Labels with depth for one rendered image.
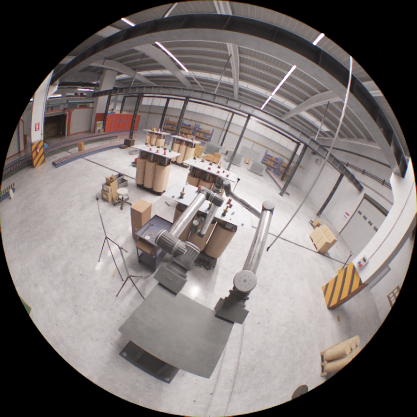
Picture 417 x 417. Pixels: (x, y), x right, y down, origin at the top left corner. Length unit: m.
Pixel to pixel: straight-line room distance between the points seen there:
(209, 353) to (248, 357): 1.79
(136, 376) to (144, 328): 1.61
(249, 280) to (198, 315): 0.58
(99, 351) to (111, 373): 0.43
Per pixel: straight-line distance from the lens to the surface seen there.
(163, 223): 2.54
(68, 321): 3.11
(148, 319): 1.32
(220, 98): 10.38
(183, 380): 2.77
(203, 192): 1.81
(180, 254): 1.39
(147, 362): 2.65
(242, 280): 1.16
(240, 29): 3.56
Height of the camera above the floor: 2.61
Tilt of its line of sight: 32 degrees down
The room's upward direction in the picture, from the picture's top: 21 degrees clockwise
